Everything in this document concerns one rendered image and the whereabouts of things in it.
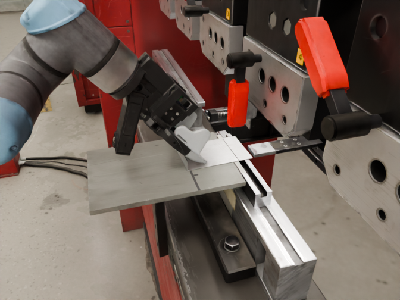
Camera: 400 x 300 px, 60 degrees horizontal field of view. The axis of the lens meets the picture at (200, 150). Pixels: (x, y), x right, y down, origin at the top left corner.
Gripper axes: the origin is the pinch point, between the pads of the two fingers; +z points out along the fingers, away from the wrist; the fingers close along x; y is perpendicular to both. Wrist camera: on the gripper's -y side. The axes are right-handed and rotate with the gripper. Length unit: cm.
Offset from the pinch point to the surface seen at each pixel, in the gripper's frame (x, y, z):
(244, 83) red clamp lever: -17.4, 14.0, -15.0
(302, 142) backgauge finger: -3.1, 16.7, 14.6
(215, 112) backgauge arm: 40.1, 6.5, 23.6
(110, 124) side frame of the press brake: 84, -31, 21
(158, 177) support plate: -4.4, -6.6, -4.5
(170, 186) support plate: -7.5, -5.5, -3.6
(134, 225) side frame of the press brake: 84, -68, 70
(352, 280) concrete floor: 21, -2, 130
